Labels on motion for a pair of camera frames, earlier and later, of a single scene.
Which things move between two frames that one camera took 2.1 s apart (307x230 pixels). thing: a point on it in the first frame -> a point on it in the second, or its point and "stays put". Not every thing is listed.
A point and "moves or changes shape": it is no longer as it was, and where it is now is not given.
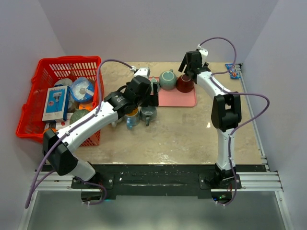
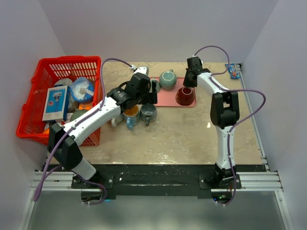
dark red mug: [184, 84] moves or changes shape
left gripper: [147, 102] stays put
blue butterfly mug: [132, 119] stays put
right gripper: [183, 65] -> [185, 83]
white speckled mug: [114, 124] stays put
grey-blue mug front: [148, 114] stays put
